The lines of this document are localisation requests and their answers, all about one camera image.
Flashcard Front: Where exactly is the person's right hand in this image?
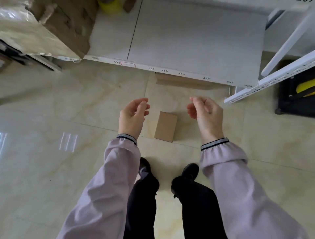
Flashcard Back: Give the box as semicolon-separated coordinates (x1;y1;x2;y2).
187;96;224;144

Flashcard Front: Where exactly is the wide white shelf board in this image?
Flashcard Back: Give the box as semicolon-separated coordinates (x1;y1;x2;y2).
83;0;269;88

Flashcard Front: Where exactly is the person's left hand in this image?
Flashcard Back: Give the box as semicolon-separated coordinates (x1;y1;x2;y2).
119;98;150;139

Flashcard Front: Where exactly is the person's black right shoe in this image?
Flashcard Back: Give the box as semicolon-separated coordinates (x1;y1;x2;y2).
171;163;199;195

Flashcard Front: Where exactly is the person's left forearm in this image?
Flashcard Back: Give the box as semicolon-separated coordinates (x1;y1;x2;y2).
56;134;142;239

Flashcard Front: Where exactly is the person's left leg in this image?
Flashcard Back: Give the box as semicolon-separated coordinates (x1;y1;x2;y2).
123;171;160;239

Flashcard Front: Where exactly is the small brown cardboard box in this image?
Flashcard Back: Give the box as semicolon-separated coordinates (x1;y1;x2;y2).
154;111;178;143

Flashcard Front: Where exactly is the black crate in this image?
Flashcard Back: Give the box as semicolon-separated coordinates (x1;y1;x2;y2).
275;60;315;118

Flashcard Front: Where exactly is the person's black shoe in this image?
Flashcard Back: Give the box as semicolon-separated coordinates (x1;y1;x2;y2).
138;157;152;183
171;163;199;195

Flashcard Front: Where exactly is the white shelf post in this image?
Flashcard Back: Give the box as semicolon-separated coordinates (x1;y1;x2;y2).
261;0;315;77

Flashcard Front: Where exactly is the person's right leg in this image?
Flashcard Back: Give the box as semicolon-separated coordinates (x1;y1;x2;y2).
171;176;228;239

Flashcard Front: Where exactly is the person's leg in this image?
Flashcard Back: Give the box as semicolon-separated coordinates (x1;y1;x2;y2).
171;176;228;239
123;171;160;239

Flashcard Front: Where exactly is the person's black left shoe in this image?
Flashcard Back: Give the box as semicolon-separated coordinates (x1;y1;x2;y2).
138;157;152;183

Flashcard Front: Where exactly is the yellow tape roll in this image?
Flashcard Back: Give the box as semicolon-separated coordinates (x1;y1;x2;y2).
97;0;123;15

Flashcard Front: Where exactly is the narrow white shelf board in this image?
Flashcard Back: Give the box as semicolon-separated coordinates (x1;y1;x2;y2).
264;0;315;58

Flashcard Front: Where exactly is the large torn cardboard box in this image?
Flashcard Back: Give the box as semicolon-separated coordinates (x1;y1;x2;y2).
29;0;99;59

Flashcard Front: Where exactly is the person's right forearm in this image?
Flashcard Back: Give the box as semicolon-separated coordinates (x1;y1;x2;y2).
199;138;309;239

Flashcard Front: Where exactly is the yellow tool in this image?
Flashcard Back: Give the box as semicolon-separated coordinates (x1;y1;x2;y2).
295;78;315;94

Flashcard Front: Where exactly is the clear plastic wrapped bundle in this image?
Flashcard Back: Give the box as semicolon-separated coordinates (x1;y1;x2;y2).
0;0;82;62

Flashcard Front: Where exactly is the flat brown cardboard box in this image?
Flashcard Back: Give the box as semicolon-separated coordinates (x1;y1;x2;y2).
155;72;217;90

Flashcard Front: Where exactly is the white perforated shelf rail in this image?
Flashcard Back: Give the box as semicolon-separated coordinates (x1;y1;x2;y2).
224;49;315;105

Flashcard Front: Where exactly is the black metal frame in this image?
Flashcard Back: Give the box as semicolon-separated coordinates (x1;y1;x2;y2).
0;39;62;72

